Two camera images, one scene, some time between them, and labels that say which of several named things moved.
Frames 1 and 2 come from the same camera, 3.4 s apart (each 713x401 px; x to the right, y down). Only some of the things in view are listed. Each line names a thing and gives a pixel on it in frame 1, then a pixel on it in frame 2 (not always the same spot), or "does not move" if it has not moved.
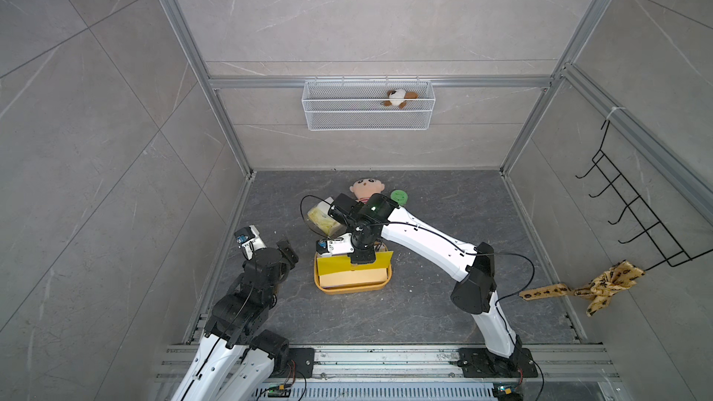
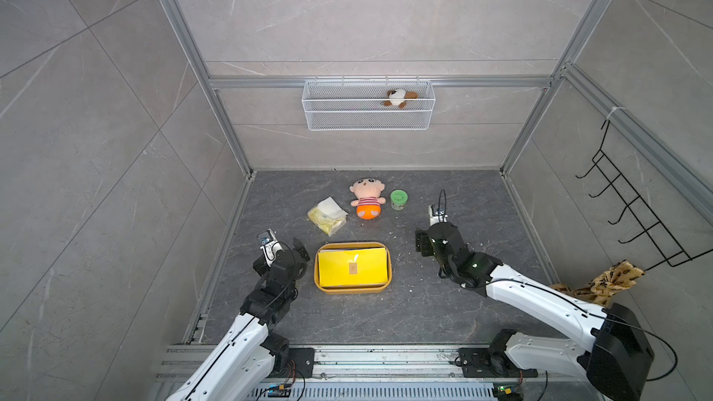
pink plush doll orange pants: [364, 187] does not move
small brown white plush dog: [399, 97] does not move
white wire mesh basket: [357, 106] does not move
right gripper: [365, 257] to [421, 242]
